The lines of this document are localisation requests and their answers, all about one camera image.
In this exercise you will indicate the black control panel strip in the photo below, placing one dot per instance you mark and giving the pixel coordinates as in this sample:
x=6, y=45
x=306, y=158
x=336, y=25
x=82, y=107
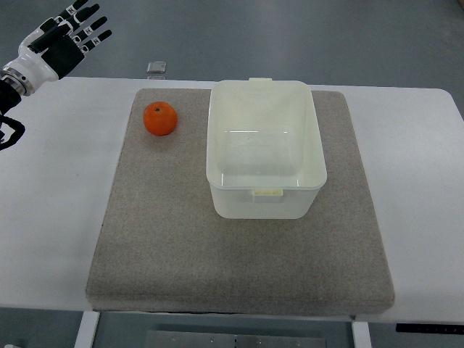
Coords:
x=417, y=328

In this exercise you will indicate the white right table leg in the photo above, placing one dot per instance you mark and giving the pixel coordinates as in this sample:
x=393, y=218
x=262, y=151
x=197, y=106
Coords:
x=361, y=334

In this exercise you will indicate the grey felt mat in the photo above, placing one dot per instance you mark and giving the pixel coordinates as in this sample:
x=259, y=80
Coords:
x=163, y=248

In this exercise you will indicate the white plastic box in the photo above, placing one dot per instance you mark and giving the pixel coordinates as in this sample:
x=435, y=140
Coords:
x=264, y=157

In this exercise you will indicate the orange fruit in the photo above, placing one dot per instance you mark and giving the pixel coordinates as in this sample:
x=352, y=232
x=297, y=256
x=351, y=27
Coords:
x=160, y=118

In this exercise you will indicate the white left table leg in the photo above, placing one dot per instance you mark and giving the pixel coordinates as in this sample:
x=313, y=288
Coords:
x=87, y=330

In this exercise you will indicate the white table leg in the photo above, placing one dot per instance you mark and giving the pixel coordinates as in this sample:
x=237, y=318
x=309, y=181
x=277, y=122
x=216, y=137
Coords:
x=361, y=334
x=87, y=330

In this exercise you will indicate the small grey floor plate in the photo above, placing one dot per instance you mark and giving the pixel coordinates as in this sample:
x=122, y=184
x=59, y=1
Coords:
x=156, y=67

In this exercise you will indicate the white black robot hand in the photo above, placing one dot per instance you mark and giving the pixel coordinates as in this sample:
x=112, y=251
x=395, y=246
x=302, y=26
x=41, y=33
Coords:
x=55, y=48

